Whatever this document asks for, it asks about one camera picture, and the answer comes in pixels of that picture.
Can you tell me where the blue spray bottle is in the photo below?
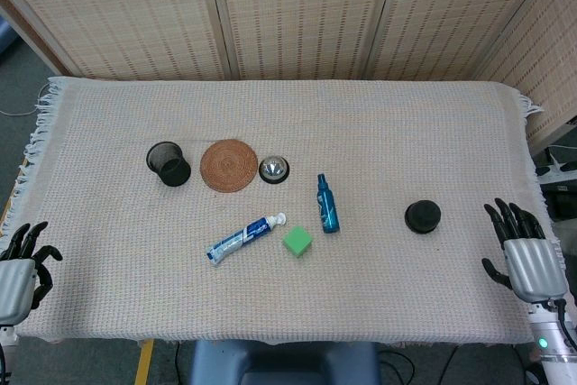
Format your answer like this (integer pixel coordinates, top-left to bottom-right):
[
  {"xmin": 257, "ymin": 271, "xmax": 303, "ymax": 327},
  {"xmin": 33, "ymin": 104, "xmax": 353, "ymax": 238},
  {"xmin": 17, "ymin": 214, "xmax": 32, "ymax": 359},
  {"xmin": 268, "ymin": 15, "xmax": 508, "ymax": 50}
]
[{"xmin": 316, "ymin": 172, "xmax": 342, "ymax": 235}]

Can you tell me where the thin white floor cable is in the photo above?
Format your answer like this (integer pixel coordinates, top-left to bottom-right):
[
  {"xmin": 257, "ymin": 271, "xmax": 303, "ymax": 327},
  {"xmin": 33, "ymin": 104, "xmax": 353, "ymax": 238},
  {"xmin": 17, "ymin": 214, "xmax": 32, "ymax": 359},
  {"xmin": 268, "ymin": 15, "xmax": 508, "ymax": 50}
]
[{"xmin": 0, "ymin": 82, "xmax": 50, "ymax": 118}]

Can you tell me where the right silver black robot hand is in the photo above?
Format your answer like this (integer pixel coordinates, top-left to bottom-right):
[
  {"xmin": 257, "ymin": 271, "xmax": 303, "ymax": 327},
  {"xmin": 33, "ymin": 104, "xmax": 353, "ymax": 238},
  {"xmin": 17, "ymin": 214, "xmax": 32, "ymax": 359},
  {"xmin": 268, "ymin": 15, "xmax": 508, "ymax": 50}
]
[{"xmin": 481, "ymin": 197, "xmax": 568, "ymax": 304}]

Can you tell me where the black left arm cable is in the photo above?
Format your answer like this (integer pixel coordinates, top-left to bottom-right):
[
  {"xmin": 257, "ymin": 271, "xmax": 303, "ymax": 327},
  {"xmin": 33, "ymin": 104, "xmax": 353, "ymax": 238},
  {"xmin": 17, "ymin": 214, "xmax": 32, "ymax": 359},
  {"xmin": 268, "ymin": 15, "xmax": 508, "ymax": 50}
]
[{"xmin": 0, "ymin": 343, "xmax": 13, "ymax": 382}]

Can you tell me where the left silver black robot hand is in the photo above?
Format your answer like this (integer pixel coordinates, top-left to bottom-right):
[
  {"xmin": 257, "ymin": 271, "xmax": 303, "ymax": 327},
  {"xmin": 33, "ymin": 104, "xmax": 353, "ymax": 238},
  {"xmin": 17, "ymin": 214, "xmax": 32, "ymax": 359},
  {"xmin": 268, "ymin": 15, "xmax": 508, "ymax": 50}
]
[{"xmin": 0, "ymin": 221, "xmax": 63, "ymax": 325}]

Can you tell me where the round woven rattan coaster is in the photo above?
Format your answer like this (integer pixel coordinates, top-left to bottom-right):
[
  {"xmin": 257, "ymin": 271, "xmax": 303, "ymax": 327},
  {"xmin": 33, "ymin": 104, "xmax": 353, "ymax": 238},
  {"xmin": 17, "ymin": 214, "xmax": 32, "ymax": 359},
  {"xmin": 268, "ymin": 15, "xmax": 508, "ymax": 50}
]
[{"xmin": 199, "ymin": 138, "xmax": 260, "ymax": 194}]

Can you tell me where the black floor cable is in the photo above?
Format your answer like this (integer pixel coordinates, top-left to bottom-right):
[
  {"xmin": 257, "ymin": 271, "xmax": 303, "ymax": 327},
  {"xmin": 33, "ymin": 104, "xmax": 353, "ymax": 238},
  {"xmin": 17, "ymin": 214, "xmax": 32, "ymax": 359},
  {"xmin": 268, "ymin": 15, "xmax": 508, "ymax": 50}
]
[{"xmin": 377, "ymin": 347, "xmax": 417, "ymax": 385}]

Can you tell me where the beige waffle tablecloth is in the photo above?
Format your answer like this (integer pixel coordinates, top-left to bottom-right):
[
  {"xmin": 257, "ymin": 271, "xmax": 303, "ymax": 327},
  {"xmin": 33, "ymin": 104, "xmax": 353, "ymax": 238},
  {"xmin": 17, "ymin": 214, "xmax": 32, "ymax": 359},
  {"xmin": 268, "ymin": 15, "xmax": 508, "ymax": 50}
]
[{"xmin": 0, "ymin": 76, "xmax": 564, "ymax": 345}]

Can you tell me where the green cube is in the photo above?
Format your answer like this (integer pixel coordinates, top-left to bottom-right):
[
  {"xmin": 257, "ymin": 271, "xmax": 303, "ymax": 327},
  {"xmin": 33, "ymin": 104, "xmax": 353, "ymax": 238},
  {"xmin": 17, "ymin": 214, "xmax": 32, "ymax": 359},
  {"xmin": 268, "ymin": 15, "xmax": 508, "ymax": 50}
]
[{"xmin": 281, "ymin": 225, "xmax": 315, "ymax": 261}]

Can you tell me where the black mesh pen holder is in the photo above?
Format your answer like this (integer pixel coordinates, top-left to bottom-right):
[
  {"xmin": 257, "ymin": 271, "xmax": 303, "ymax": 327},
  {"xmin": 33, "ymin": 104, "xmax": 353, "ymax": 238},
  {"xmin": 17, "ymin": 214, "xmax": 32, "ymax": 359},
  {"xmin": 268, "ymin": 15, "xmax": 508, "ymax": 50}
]
[{"xmin": 145, "ymin": 141, "xmax": 192, "ymax": 188}]

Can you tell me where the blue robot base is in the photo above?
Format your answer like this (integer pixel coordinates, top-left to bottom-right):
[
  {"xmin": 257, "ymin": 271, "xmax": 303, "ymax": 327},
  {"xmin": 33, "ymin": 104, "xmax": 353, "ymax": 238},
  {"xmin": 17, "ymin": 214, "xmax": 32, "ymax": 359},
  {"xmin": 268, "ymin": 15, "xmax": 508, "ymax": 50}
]
[{"xmin": 187, "ymin": 338, "xmax": 382, "ymax": 385}]

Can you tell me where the blue white toothpaste tube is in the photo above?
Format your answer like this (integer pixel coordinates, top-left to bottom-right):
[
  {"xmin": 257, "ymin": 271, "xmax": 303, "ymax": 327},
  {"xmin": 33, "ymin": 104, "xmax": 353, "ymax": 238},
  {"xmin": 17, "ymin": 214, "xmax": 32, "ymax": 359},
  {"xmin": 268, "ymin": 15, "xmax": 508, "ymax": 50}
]
[{"xmin": 206, "ymin": 212, "xmax": 288, "ymax": 268}]

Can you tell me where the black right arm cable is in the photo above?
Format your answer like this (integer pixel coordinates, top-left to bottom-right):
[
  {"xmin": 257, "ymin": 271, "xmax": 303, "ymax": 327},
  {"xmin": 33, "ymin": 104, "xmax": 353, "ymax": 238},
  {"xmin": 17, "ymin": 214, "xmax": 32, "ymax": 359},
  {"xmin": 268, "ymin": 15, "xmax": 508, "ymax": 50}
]
[{"xmin": 547, "ymin": 297, "xmax": 577, "ymax": 328}]

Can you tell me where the bamboo folding screen panel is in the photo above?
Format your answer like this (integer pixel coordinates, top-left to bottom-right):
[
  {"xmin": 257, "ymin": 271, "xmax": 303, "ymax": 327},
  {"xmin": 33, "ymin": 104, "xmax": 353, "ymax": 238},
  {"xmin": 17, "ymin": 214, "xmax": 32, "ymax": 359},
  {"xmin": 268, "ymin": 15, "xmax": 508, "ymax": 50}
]
[
  {"xmin": 205, "ymin": 0, "xmax": 400, "ymax": 82},
  {"xmin": 364, "ymin": 0, "xmax": 560, "ymax": 82},
  {"xmin": 0, "ymin": 0, "xmax": 226, "ymax": 82},
  {"xmin": 472, "ymin": 0, "xmax": 577, "ymax": 156}
]

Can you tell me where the silver call bell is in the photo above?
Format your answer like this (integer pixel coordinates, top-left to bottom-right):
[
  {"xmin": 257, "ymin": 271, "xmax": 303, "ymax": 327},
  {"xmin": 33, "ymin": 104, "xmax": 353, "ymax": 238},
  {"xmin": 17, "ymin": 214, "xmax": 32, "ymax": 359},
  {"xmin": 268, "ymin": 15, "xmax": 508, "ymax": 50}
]
[{"xmin": 258, "ymin": 155, "xmax": 290, "ymax": 186}]

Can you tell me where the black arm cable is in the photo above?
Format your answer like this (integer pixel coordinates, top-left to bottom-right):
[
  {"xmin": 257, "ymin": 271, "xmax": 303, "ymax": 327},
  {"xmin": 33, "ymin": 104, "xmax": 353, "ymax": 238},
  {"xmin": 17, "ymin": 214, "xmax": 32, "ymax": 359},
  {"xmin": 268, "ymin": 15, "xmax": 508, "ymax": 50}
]
[
  {"xmin": 547, "ymin": 297, "xmax": 577, "ymax": 328},
  {"xmin": 0, "ymin": 343, "xmax": 13, "ymax": 382}
]

